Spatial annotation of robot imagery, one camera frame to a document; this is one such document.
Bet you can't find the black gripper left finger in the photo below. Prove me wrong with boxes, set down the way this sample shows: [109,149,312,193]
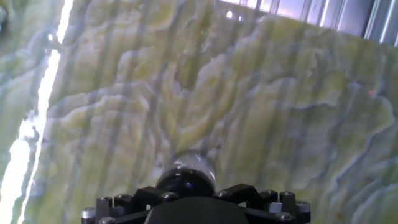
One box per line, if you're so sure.
[80,185,180,224]

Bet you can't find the clear glass jar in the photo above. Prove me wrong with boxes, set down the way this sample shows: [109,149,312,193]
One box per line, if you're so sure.
[166,149,217,184]

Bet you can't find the green marble pattern mat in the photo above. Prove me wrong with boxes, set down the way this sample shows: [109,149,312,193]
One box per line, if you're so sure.
[0,0,398,224]

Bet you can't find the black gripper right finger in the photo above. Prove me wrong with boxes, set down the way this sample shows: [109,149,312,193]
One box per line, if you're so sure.
[213,183,311,224]

